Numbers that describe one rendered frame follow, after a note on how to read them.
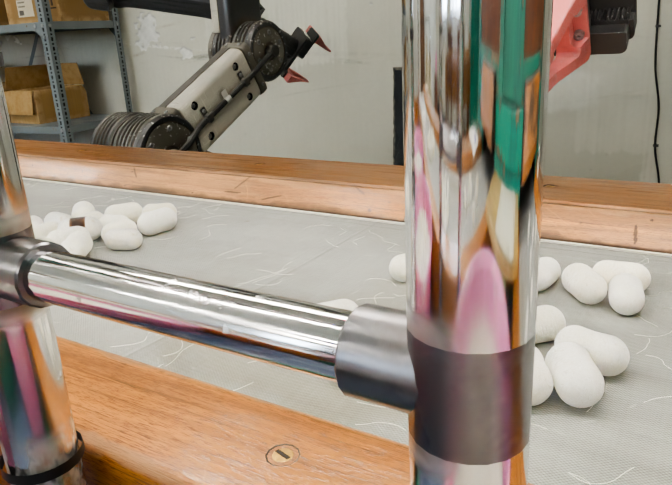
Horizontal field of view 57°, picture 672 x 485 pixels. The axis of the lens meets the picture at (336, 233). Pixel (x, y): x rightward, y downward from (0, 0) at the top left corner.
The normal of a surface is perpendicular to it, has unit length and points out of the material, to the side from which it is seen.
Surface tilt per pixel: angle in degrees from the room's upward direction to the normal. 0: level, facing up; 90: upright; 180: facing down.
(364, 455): 0
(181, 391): 0
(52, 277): 56
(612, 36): 130
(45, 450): 90
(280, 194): 45
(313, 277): 0
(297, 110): 90
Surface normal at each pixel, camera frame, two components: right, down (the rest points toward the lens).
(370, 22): -0.44, 0.30
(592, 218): -0.40, -0.47
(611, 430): -0.05, -0.95
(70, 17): 0.89, 0.11
